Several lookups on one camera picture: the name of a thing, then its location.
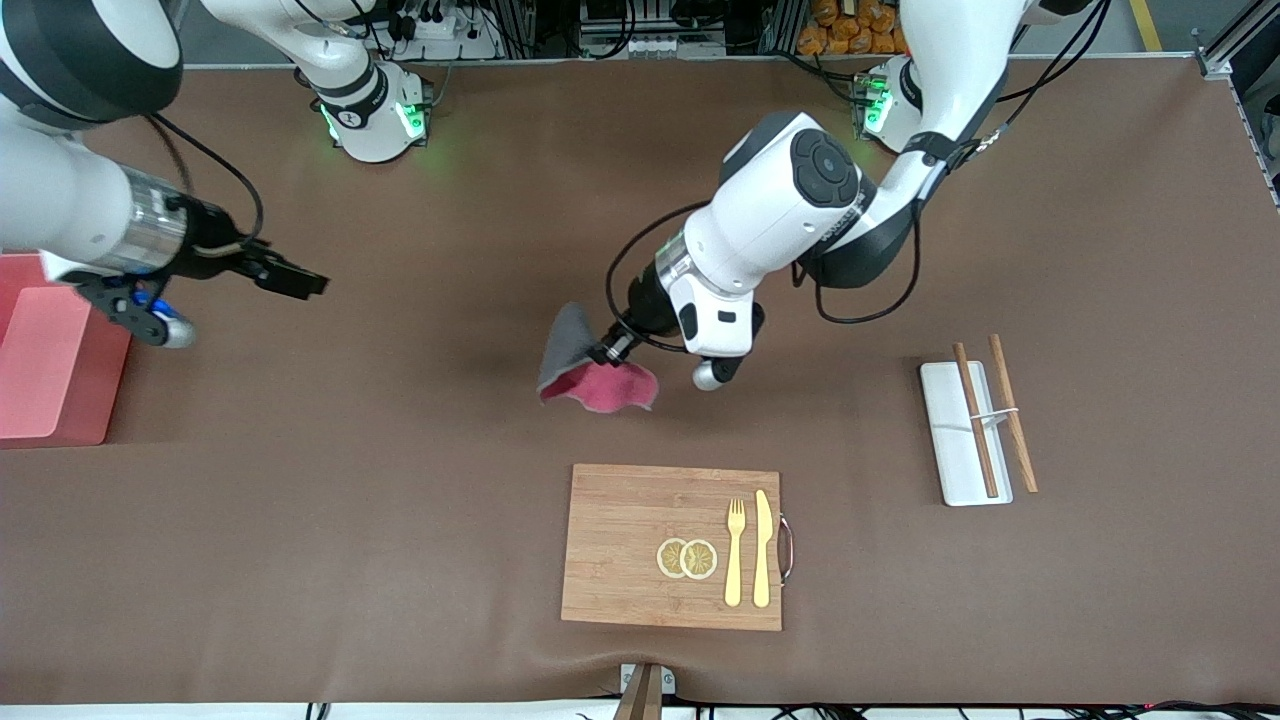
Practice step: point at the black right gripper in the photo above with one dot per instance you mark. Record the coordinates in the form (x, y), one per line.
(212, 245)

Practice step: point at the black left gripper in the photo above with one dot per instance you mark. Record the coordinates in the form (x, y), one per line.
(647, 309)

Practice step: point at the grey and red cloth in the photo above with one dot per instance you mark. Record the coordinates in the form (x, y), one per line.
(600, 385)

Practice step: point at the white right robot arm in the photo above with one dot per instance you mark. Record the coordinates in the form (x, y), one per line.
(60, 200)

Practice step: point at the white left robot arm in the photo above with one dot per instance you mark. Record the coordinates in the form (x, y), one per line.
(780, 210)

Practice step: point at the lemon slice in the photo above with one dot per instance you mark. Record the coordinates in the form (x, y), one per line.
(668, 558)
(700, 560)

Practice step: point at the yellow fork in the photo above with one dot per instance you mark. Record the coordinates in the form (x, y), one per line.
(735, 560)

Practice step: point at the yellow knife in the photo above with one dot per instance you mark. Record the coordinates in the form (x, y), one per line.
(762, 550)

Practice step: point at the pink plastic bin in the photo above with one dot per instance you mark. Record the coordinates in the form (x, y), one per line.
(50, 390)

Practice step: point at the white power strip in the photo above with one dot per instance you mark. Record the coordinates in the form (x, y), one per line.
(450, 30)

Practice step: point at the white terminal block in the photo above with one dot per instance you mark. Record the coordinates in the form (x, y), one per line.
(675, 47)

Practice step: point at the white rectangular tray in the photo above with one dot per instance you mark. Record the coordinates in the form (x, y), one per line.
(955, 440)

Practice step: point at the white chopstick band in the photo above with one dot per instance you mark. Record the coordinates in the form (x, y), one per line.
(1000, 413)

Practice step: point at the orange snack pile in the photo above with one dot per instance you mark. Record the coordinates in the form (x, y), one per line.
(850, 30)

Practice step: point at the metal table edge bracket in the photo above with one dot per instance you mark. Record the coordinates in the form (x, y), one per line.
(647, 685)

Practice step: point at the aluminium frame rail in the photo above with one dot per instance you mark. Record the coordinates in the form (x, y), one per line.
(1215, 60)

